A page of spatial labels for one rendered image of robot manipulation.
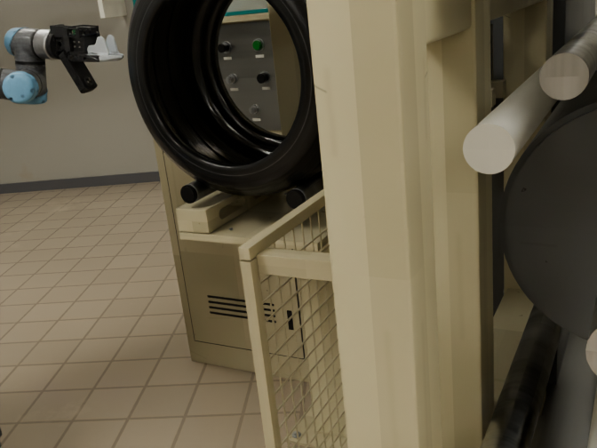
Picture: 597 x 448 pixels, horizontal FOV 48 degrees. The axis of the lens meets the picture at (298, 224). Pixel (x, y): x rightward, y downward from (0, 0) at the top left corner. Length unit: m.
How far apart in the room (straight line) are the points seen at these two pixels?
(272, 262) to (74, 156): 4.94
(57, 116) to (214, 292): 3.51
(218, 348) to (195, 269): 0.33
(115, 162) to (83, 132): 0.34
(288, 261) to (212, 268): 1.57
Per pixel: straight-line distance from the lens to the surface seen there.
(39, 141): 5.88
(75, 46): 1.81
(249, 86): 2.22
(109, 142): 5.66
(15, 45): 1.94
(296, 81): 1.79
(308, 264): 0.88
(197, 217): 1.59
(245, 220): 1.66
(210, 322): 2.57
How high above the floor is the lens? 1.31
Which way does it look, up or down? 19 degrees down
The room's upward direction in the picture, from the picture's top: 6 degrees counter-clockwise
